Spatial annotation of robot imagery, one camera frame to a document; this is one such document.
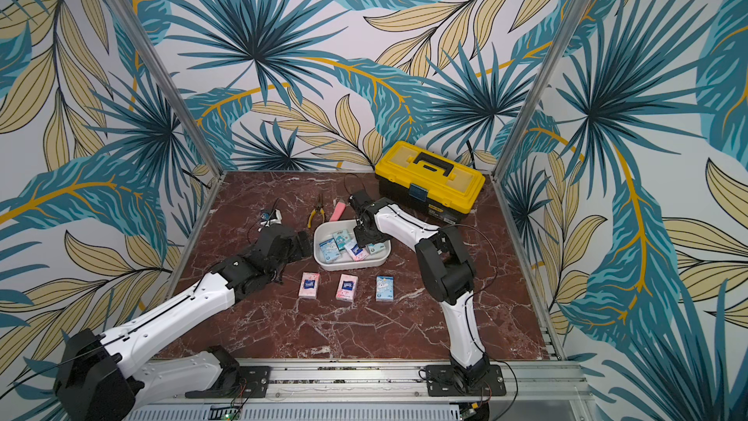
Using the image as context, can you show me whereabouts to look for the pink Tempo tissue pack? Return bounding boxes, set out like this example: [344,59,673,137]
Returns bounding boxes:
[298,272,321,299]
[344,240,369,262]
[336,274,358,302]

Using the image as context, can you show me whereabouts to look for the blue cartoon tissue pack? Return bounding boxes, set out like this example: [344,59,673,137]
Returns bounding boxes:
[375,276,395,302]

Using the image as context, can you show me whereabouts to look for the teal cartoon tissue pack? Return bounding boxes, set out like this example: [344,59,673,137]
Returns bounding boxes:
[367,243,387,255]

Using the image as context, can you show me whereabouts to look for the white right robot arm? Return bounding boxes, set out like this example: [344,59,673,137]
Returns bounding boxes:
[349,190,490,391]

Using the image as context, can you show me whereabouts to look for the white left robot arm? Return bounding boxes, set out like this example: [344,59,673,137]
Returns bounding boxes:
[54,224,312,420]

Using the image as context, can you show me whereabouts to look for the teal cartoon pack in box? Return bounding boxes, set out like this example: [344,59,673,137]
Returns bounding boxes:
[332,229,353,251]

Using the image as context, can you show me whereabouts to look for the white plastic storage box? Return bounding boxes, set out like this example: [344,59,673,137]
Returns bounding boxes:
[313,219,393,272]

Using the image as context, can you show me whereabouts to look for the pink utility knife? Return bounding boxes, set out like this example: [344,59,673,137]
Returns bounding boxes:
[329,201,347,222]

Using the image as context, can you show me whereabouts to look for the yellow black toolbox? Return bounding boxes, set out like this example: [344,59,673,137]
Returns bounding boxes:
[375,140,485,224]

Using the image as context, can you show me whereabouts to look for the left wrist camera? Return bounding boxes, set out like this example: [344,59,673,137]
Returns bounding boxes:
[259,209,282,228]

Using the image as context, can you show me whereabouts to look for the yellow handled pliers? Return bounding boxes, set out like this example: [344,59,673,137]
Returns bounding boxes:
[307,193,326,229]

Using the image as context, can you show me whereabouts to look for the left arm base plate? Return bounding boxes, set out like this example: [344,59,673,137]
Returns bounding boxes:
[185,366,272,399]

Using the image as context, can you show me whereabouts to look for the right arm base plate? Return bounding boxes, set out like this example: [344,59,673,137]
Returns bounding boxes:
[419,364,508,399]

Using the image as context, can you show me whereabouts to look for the aluminium mounting rail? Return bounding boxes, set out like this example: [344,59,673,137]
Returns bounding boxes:
[98,360,601,420]

